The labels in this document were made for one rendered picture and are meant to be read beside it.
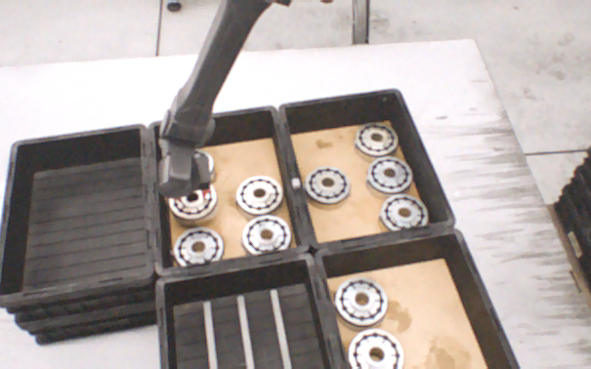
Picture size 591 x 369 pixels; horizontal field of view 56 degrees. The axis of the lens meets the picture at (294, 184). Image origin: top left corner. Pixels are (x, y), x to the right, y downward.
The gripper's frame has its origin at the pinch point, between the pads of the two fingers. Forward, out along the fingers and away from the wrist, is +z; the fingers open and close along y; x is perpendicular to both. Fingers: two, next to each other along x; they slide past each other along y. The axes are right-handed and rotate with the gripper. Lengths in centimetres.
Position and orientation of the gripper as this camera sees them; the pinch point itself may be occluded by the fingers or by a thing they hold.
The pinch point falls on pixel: (191, 196)
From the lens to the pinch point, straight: 122.4
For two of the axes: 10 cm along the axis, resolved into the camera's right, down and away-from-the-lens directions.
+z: 0.2, 5.6, 8.3
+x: -1.6, -8.2, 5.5
